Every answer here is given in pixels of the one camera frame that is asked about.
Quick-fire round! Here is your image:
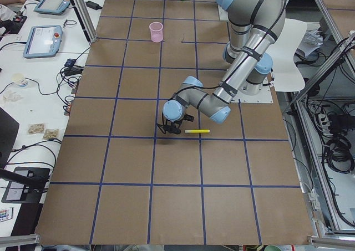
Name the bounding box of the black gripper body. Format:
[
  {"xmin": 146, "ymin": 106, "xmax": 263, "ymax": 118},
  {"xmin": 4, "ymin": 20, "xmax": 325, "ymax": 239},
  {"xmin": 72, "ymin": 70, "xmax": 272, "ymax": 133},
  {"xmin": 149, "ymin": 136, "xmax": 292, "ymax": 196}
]
[{"xmin": 156, "ymin": 114, "xmax": 194, "ymax": 135}]

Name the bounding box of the yellow pen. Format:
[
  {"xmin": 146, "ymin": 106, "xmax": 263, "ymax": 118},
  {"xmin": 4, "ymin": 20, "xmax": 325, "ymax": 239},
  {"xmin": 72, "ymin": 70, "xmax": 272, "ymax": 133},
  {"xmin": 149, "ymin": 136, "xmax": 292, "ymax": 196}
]
[{"xmin": 184, "ymin": 129, "xmax": 210, "ymax": 134}]

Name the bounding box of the brown paper table mat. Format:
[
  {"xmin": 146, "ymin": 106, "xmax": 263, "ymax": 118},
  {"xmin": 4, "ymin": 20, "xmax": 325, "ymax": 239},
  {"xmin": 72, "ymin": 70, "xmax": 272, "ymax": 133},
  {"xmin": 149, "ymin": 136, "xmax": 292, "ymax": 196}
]
[{"xmin": 36, "ymin": 0, "xmax": 313, "ymax": 245}]

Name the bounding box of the black power adapter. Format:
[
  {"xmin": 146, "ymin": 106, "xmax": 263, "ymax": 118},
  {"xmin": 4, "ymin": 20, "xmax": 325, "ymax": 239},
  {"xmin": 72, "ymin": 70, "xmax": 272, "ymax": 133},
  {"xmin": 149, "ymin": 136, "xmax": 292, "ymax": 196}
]
[{"xmin": 85, "ymin": 1, "xmax": 102, "ymax": 10}]

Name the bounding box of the near blue teach pendant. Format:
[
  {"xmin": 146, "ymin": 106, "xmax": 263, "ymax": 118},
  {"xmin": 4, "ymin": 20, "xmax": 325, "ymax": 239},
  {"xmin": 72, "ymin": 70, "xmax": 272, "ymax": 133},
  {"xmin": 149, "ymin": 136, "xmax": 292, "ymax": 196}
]
[{"xmin": 23, "ymin": 25, "xmax": 63, "ymax": 59}]

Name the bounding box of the far blue teach pendant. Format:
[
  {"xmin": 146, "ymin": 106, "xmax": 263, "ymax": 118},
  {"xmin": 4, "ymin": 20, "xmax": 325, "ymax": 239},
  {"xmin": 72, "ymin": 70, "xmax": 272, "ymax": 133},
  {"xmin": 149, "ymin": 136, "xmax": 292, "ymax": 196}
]
[{"xmin": 34, "ymin": 0, "xmax": 70, "ymax": 16}]

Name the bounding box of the pink mesh cup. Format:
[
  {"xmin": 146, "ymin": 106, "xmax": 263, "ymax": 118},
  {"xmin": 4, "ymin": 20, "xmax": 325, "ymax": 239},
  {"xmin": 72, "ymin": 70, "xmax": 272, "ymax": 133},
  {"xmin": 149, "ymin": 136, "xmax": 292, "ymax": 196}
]
[{"xmin": 149, "ymin": 22, "xmax": 164, "ymax": 43}]

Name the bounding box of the blue teach pendant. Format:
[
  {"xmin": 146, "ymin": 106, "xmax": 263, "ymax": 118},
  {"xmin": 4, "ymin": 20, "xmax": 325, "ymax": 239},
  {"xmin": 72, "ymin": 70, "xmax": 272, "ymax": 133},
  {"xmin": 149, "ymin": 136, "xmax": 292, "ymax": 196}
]
[
  {"xmin": 23, "ymin": 25, "xmax": 63, "ymax": 59},
  {"xmin": 34, "ymin": 0, "xmax": 70, "ymax": 16}
]

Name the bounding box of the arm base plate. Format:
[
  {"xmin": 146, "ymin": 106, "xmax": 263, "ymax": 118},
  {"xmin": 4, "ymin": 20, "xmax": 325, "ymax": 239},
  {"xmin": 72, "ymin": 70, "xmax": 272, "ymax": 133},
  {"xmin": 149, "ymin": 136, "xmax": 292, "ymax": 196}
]
[
  {"xmin": 231, "ymin": 78, "xmax": 273, "ymax": 104},
  {"xmin": 217, "ymin": 6, "xmax": 229, "ymax": 22}
]

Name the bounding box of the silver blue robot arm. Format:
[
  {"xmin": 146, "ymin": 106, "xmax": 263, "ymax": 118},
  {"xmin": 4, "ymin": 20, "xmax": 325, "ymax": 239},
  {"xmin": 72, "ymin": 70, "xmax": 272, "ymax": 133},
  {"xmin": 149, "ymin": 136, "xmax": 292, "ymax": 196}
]
[{"xmin": 157, "ymin": 0, "xmax": 287, "ymax": 135}]

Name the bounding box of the white paper cup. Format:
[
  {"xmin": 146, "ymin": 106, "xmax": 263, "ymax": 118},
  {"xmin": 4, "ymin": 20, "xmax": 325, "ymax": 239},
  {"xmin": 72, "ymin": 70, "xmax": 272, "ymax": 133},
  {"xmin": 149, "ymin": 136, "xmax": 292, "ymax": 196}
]
[{"xmin": 12, "ymin": 73, "xmax": 28, "ymax": 88}]

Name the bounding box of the aluminium frame post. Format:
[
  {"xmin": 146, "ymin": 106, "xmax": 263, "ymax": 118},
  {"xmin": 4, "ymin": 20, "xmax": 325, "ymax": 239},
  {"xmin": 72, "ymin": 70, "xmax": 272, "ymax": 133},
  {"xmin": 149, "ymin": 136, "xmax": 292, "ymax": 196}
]
[{"xmin": 70, "ymin": 0, "xmax": 97, "ymax": 43}]

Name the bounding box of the white chair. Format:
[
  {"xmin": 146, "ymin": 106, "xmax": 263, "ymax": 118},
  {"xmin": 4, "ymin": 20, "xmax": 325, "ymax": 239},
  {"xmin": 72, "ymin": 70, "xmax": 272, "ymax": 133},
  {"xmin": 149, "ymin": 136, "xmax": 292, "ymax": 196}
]
[{"xmin": 266, "ymin": 18, "xmax": 307, "ymax": 92}]

